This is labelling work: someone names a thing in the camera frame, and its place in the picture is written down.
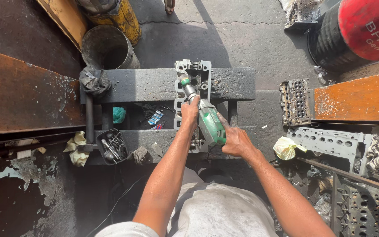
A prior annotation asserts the yellow plastic bag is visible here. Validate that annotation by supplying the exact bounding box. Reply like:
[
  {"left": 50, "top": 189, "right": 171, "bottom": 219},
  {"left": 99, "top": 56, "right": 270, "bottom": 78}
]
[{"left": 273, "top": 136, "right": 307, "bottom": 161}]

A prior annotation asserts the blue and white packet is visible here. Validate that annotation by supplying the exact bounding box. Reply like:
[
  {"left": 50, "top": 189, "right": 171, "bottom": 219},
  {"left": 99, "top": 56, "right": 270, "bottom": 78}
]
[{"left": 147, "top": 110, "right": 164, "bottom": 126}]

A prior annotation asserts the green electric die grinder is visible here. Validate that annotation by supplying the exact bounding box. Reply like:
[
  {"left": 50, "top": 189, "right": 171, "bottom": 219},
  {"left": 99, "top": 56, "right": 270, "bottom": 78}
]
[{"left": 178, "top": 74, "right": 227, "bottom": 147}]

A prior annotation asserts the yellow metal drum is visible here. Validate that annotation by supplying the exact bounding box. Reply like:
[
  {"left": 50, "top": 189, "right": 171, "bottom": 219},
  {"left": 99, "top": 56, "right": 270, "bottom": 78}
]
[{"left": 76, "top": 0, "right": 142, "bottom": 47}]

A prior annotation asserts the black power cable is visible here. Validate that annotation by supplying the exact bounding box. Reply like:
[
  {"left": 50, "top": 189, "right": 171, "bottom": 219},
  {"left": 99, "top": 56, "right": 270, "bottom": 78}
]
[{"left": 86, "top": 174, "right": 149, "bottom": 237}]

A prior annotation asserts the person's white shirt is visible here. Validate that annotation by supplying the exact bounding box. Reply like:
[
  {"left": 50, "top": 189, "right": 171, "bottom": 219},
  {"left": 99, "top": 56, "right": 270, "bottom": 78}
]
[{"left": 95, "top": 167, "right": 279, "bottom": 237}]

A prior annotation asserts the pale yellow cloth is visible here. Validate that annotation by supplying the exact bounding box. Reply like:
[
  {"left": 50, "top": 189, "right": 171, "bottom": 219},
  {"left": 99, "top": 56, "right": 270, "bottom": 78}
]
[{"left": 63, "top": 131, "right": 90, "bottom": 167}]

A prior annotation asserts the cylinder head in plastic wrap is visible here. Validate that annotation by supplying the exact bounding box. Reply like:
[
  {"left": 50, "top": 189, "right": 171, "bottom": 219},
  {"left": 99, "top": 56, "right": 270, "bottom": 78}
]
[{"left": 279, "top": 0, "right": 323, "bottom": 30}]

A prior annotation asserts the dirty grey rag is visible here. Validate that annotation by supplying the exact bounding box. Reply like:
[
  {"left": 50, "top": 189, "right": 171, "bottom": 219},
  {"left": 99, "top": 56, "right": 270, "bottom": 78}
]
[{"left": 79, "top": 66, "right": 112, "bottom": 97}]

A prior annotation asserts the orange metal bench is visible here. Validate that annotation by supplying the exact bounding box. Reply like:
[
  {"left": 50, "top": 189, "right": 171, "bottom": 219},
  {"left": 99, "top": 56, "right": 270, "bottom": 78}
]
[{"left": 312, "top": 70, "right": 379, "bottom": 123}]

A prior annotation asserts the teal cloth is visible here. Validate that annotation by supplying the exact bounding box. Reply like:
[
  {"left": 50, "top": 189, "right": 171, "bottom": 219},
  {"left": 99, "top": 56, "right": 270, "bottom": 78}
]
[{"left": 113, "top": 106, "right": 127, "bottom": 124}]

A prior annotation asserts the person's right hand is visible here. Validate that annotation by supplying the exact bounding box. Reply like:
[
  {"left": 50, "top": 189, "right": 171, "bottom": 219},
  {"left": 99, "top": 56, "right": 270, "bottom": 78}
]
[{"left": 216, "top": 112, "right": 256, "bottom": 159}]

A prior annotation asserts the small grey rag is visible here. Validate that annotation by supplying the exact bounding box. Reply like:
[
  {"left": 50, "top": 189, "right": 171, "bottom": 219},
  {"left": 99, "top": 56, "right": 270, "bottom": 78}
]
[{"left": 128, "top": 146, "right": 150, "bottom": 165}]

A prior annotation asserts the black tray of grinding bits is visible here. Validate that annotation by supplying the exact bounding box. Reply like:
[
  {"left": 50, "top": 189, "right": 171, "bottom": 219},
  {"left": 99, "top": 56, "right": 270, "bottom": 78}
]
[{"left": 96, "top": 128, "right": 130, "bottom": 166}]

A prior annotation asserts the yellow wooden plank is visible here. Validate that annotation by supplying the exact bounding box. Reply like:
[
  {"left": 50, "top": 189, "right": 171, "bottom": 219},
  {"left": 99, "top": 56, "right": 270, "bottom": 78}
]
[{"left": 36, "top": 0, "right": 89, "bottom": 51}]

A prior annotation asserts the black metal work stand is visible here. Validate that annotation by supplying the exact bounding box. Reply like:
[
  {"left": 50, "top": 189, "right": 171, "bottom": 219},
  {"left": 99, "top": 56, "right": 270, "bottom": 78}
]
[{"left": 80, "top": 67, "right": 256, "bottom": 165}]

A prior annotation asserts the grey flat cylinder head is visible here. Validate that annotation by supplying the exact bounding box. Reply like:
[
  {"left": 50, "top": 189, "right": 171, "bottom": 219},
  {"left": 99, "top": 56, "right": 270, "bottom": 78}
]
[{"left": 286, "top": 126, "right": 371, "bottom": 175}]

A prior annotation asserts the grey metal bucket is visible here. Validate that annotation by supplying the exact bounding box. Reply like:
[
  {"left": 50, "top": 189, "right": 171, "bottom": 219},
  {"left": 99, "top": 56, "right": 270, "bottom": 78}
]
[{"left": 81, "top": 25, "right": 141, "bottom": 70}]

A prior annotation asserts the dirty cylinder head with valves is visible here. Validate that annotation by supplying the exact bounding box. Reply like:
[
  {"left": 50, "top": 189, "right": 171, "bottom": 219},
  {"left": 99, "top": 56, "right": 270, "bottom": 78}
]
[{"left": 279, "top": 78, "right": 312, "bottom": 127}]

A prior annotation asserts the dark cylinder head with studs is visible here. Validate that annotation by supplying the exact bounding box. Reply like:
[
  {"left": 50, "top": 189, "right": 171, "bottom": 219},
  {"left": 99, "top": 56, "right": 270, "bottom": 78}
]
[{"left": 333, "top": 179, "right": 379, "bottom": 237}]

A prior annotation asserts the person's left hand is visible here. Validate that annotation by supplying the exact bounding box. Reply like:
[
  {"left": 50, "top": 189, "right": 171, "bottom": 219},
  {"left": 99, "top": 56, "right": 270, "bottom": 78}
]
[{"left": 180, "top": 95, "right": 201, "bottom": 132}]

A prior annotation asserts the black and red oil drum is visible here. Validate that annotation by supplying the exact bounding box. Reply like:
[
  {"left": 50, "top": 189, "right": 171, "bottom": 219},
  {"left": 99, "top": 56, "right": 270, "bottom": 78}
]
[{"left": 307, "top": 0, "right": 379, "bottom": 74}]

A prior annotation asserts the rusty brown metal table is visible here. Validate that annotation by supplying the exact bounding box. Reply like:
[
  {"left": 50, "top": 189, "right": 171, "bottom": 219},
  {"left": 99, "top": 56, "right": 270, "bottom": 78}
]
[{"left": 0, "top": 46, "right": 87, "bottom": 136}]

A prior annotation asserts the grey cylinder head on stand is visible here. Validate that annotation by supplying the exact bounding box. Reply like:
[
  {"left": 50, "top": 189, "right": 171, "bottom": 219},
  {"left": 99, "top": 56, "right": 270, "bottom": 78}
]
[{"left": 173, "top": 59, "right": 212, "bottom": 153}]

